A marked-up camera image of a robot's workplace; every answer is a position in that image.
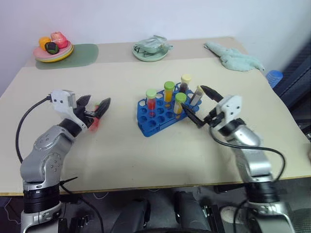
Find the pale green plate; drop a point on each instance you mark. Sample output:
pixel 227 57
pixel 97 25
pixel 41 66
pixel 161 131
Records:
pixel 63 55

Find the red tube green cap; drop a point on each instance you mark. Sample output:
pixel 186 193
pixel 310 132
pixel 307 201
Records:
pixel 151 100

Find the mint green plate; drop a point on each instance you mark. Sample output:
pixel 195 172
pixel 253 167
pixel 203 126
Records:
pixel 150 57

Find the dark tube yellow cap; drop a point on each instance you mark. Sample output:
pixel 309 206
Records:
pixel 196 97
pixel 185 83

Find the pink plate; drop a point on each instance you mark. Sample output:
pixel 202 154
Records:
pixel 39 53

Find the clear plastic bag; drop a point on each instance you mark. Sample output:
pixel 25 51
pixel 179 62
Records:
pixel 151 44

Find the dark rounded shape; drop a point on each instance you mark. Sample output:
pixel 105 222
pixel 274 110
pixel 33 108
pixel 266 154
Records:
pixel 192 211

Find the orange tube green cap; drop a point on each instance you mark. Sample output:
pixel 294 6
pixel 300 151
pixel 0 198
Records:
pixel 169 91

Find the dark toy fruit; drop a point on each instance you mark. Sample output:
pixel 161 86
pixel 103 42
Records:
pixel 51 47

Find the black chair frame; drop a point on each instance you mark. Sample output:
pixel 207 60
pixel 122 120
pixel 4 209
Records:
pixel 295 80

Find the yellow plate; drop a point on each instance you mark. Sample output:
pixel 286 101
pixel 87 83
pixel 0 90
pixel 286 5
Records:
pixel 56 60

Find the green place mat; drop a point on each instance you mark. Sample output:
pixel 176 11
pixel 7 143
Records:
pixel 83 54

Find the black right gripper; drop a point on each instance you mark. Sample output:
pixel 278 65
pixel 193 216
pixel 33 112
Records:
pixel 213 118

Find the pink toy fruit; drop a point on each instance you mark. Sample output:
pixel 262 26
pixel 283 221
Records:
pixel 60 40

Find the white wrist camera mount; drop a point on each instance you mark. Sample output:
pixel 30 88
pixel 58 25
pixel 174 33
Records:
pixel 230 106
pixel 62 100

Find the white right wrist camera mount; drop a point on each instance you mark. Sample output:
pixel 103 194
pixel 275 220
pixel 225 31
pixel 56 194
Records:
pixel 230 106

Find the blue stacked cups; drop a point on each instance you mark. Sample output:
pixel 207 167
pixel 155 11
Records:
pixel 274 77

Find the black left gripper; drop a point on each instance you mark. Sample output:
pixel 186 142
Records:
pixel 82 113

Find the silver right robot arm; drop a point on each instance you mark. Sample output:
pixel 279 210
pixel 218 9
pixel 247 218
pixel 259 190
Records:
pixel 252 148

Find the yellow tube green cap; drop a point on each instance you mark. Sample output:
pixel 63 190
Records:
pixel 179 103

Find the orange toy fruit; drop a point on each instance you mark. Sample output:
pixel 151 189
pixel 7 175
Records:
pixel 43 41

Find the teal cloth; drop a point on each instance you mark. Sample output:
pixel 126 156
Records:
pixel 236 59

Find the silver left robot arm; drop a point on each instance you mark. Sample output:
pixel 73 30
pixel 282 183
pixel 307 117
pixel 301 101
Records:
pixel 46 155

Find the blue test tube rack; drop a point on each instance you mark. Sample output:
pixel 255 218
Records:
pixel 158 117

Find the red liquid test tube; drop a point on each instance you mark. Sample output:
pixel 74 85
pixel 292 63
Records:
pixel 95 124

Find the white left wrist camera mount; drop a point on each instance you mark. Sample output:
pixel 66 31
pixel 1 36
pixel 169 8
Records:
pixel 62 100

